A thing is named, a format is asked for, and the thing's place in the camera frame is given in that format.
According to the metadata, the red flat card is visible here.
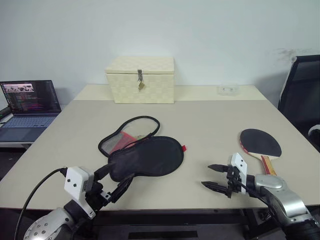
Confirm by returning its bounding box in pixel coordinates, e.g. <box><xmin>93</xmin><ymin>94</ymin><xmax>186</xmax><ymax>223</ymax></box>
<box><xmin>109</xmin><ymin>131</ymin><xmax>137</xmax><ymax>155</ymax></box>

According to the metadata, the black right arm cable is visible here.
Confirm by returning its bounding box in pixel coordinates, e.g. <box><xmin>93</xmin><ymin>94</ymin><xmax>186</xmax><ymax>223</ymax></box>
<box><xmin>239</xmin><ymin>183</ymin><xmax>288</xmax><ymax>240</ymax></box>

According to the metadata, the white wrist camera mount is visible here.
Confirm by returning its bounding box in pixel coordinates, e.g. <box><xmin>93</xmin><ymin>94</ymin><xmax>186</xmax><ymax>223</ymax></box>
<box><xmin>64</xmin><ymin>166</ymin><xmax>97</xmax><ymax>220</ymax></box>
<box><xmin>227</xmin><ymin>152</ymin><xmax>249</xmax><ymax>195</ymax></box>

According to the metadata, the black table frame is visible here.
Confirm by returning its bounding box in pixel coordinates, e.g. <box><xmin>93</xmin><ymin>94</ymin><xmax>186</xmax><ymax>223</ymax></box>
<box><xmin>92</xmin><ymin>208</ymin><xmax>262</xmax><ymax>240</ymax></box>

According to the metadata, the open blue-grey laptop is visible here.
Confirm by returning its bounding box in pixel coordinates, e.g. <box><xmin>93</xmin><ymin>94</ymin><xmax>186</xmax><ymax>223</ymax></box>
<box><xmin>0</xmin><ymin>79</ymin><xmax>63</xmax><ymax>143</ymax></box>

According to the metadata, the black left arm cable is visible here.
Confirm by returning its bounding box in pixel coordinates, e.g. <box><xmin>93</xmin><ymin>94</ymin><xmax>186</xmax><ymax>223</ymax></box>
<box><xmin>14</xmin><ymin>167</ymin><xmax>69</xmax><ymax>240</ymax></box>

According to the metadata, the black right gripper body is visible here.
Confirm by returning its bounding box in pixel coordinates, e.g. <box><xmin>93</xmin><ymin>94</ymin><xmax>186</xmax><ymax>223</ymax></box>
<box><xmin>224</xmin><ymin>164</ymin><xmax>247</xmax><ymax>200</ymax></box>

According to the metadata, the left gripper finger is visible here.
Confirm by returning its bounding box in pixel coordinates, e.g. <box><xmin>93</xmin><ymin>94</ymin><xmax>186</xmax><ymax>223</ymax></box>
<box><xmin>110</xmin><ymin>173</ymin><xmax>135</xmax><ymax>204</ymax></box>
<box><xmin>93</xmin><ymin>163</ymin><xmax>114</xmax><ymax>182</ymax></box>

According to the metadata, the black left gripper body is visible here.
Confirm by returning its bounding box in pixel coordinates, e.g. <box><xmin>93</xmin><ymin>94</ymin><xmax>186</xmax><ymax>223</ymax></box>
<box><xmin>84</xmin><ymin>177</ymin><xmax>114</xmax><ymax>211</ymax></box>

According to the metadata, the cream woven lidded box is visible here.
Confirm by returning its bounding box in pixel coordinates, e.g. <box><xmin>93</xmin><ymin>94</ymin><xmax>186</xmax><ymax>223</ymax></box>
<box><xmin>104</xmin><ymin>56</ymin><xmax>176</xmax><ymax>105</ymax></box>

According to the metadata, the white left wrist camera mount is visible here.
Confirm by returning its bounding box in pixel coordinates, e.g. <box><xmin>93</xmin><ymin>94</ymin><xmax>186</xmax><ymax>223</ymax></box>
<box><xmin>64</xmin><ymin>166</ymin><xmax>97</xmax><ymax>220</ymax></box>

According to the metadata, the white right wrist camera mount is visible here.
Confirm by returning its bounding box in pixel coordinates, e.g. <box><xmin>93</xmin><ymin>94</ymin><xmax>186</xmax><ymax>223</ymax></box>
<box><xmin>227</xmin><ymin>152</ymin><xmax>249</xmax><ymax>195</ymax></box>

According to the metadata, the black mesh office chair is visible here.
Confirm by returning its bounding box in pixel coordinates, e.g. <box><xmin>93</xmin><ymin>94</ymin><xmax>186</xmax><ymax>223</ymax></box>
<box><xmin>277</xmin><ymin>54</ymin><xmax>320</xmax><ymax>151</ymax></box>

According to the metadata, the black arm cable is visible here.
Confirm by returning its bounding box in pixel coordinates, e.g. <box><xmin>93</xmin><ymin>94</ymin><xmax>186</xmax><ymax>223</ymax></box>
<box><xmin>239</xmin><ymin>183</ymin><xmax>288</xmax><ymax>240</ymax></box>
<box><xmin>14</xmin><ymin>167</ymin><xmax>69</xmax><ymax>240</ymax></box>

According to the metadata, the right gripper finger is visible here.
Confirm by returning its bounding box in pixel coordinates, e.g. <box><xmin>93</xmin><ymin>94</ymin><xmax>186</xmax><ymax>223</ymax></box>
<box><xmin>207</xmin><ymin>163</ymin><xmax>229</xmax><ymax>174</ymax></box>
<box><xmin>200</xmin><ymin>180</ymin><xmax>229</xmax><ymax>195</ymax></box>

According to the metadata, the small clear plastic box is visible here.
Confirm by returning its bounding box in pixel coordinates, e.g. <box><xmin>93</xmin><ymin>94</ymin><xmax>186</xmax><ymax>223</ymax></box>
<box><xmin>216</xmin><ymin>84</ymin><xmax>240</xmax><ymax>97</ymax></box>

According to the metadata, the black rubber table tennis paddle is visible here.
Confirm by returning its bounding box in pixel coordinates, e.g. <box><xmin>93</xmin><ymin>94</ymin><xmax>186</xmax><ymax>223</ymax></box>
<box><xmin>239</xmin><ymin>128</ymin><xmax>283</xmax><ymax>176</ymax></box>

